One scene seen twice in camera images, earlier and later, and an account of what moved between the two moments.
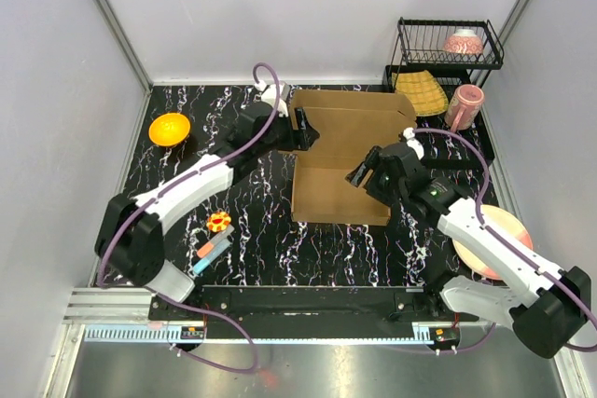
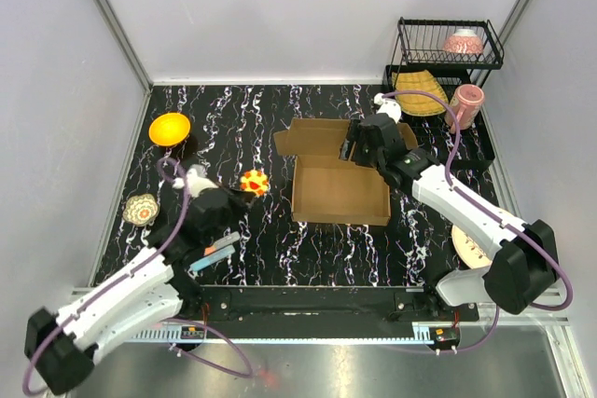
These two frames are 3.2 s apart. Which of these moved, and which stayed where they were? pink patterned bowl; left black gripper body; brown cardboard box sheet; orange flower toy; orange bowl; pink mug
Moved: brown cardboard box sheet; orange flower toy; left black gripper body
Stayed: pink patterned bowl; pink mug; orange bowl
